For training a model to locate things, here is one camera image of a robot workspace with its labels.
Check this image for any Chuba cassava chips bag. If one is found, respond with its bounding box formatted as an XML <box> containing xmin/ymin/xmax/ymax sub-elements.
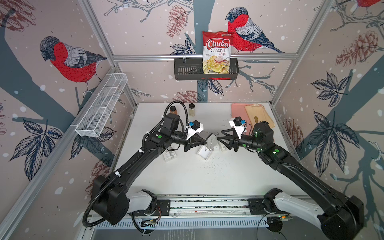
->
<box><xmin>203</xmin><ymin>32</ymin><xmax>233</xmax><ymax>74</ymax></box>

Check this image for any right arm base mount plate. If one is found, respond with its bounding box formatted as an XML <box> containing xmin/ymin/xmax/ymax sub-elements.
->
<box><xmin>248</xmin><ymin>198</ymin><xmax>289</xmax><ymax>216</ymax></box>

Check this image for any white lift-off box lid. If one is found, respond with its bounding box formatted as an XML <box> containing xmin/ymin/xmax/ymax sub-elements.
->
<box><xmin>218</xmin><ymin>142</ymin><xmax>228</xmax><ymax>152</ymax></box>

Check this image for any white wire mesh shelf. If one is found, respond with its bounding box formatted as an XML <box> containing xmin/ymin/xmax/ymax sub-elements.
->
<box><xmin>75</xmin><ymin>73</ymin><xmax>128</xmax><ymax>138</ymax></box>

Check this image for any pink plastic tray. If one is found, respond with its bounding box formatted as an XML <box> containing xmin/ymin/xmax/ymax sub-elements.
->
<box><xmin>231</xmin><ymin>103</ymin><xmax>254</xmax><ymax>124</ymax></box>

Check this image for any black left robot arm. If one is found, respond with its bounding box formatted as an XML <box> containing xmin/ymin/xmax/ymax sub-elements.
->
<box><xmin>82</xmin><ymin>101</ymin><xmax>207</xmax><ymax>228</ymax></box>

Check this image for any horizontal aluminium frame bar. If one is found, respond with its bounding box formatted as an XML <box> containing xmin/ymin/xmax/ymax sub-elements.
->
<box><xmin>112</xmin><ymin>53</ymin><xmax>300</xmax><ymax>63</ymax></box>

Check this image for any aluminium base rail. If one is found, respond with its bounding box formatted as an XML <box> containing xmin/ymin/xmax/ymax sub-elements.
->
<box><xmin>86</xmin><ymin>194</ymin><xmax>334</xmax><ymax>220</ymax></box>

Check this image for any beige folded cloth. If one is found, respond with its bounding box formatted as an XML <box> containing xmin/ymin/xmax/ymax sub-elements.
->
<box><xmin>245</xmin><ymin>104</ymin><xmax>276</xmax><ymax>129</ymax></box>

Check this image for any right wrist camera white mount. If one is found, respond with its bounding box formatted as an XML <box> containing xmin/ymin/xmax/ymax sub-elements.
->
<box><xmin>229</xmin><ymin>117</ymin><xmax>246</xmax><ymax>139</ymax></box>

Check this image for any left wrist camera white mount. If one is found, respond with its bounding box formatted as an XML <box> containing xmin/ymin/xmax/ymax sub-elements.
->
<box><xmin>186</xmin><ymin>120</ymin><xmax>204</xmax><ymax>140</ymax></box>

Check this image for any pale spice jar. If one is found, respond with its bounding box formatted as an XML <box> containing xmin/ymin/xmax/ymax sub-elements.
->
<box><xmin>189</xmin><ymin>103</ymin><xmax>196</xmax><ymax>117</ymax></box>

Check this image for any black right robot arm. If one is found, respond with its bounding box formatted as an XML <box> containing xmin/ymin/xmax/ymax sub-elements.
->
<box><xmin>218</xmin><ymin>118</ymin><xmax>364</xmax><ymax>240</ymax></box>

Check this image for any black wire wall basket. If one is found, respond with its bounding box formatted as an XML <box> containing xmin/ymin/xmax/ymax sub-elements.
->
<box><xmin>174</xmin><ymin>58</ymin><xmax>239</xmax><ymax>81</ymax></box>

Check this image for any orange spice jar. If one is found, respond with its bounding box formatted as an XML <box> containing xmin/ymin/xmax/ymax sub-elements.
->
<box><xmin>169</xmin><ymin>106</ymin><xmax>178</xmax><ymax>115</ymax></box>

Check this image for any white jewelry box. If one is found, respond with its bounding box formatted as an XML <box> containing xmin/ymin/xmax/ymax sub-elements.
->
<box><xmin>162</xmin><ymin>150</ymin><xmax>177</xmax><ymax>162</ymax></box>
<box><xmin>197</xmin><ymin>145</ymin><xmax>213</xmax><ymax>161</ymax></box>

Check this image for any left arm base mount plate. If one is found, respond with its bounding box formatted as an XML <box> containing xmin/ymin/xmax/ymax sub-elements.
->
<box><xmin>133</xmin><ymin>200</ymin><xmax>171</xmax><ymax>218</ymax></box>

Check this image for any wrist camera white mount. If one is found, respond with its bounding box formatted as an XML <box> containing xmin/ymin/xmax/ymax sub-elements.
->
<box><xmin>186</xmin><ymin>120</ymin><xmax>204</xmax><ymax>140</ymax></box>
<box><xmin>229</xmin><ymin>117</ymin><xmax>246</xmax><ymax>139</ymax></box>

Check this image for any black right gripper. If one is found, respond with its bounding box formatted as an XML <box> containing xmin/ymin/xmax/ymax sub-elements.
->
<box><xmin>217</xmin><ymin>128</ymin><xmax>265</xmax><ymax>154</ymax></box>

